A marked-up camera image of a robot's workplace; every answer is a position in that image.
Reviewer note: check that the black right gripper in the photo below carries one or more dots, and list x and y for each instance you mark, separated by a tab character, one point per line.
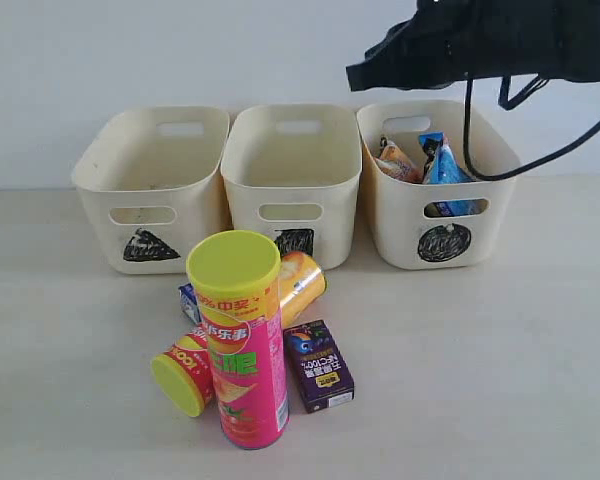
433	50

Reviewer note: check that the orange snack bag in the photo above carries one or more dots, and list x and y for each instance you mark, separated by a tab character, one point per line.
393	162

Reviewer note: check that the blue noodle packet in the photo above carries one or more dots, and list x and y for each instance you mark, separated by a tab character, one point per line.
441	168

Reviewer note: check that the yellow chips can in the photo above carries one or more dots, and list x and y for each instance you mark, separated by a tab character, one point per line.
301	282

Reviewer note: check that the tall pink chips can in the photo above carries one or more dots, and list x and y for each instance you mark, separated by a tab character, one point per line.
235	277

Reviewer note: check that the small red chips can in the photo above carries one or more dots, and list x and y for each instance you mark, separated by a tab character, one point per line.
183	373

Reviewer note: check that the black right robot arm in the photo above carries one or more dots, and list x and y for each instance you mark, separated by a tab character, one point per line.
552	39

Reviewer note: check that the cream bin with square mark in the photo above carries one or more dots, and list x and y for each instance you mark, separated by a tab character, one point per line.
292	172

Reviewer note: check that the cream bin with circle mark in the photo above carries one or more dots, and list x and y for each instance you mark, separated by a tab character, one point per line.
417	226

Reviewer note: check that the cream bin with triangle mark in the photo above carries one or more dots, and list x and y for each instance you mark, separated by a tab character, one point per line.
151	187

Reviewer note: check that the purple juice carton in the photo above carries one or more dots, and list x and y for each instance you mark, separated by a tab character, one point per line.
320	371

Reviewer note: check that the blue white milk carton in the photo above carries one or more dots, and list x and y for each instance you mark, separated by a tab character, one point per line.
188	303

